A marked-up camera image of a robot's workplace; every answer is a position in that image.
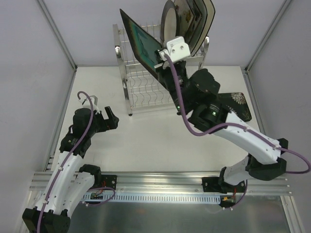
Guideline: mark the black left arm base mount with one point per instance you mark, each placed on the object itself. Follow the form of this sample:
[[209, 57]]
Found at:
[[108, 181]]

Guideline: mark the white square plate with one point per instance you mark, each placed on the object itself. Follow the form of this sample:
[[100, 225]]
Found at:
[[211, 14], [199, 30]]

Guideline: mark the stainless steel dish rack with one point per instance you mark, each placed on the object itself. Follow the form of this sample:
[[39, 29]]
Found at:
[[141, 90]]

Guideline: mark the dark floral square plate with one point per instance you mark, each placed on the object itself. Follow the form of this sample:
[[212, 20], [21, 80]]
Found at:
[[237, 103]]

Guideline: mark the black square plate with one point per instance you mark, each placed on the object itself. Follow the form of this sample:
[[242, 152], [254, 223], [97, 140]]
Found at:
[[142, 42]]

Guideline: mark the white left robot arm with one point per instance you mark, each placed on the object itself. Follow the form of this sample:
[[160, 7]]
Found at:
[[71, 178]]

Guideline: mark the round silver-rimmed plate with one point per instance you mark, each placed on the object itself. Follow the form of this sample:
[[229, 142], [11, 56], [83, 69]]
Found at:
[[170, 23]]

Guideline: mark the aluminium rail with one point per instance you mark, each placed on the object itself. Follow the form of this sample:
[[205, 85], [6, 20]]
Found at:
[[190, 183]]

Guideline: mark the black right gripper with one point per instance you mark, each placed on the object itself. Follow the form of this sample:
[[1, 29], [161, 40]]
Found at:
[[163, 64]]

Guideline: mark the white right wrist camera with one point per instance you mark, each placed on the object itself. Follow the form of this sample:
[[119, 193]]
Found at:
[[175, 50]]

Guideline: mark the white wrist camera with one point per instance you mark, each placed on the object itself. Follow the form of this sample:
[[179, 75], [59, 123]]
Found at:
[[175, 50], [86, 103]]

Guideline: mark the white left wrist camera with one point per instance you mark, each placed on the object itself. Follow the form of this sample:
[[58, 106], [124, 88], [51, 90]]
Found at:
[[86, 103]]

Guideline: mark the white slotted cable duct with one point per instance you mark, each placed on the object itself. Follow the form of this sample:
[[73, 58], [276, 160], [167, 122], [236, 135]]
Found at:
[[167, 198]]

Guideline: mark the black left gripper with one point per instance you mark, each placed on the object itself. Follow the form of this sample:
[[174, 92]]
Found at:
[[104, 121]]

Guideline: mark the colourful flower plate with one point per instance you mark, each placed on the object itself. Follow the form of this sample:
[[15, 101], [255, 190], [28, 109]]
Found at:
[[196, 17], [186, 11]]

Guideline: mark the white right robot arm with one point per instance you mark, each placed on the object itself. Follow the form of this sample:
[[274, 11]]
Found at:
[[197, 101]]

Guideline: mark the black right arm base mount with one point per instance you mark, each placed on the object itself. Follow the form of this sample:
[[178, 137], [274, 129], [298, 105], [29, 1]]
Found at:
[[217, 184]]

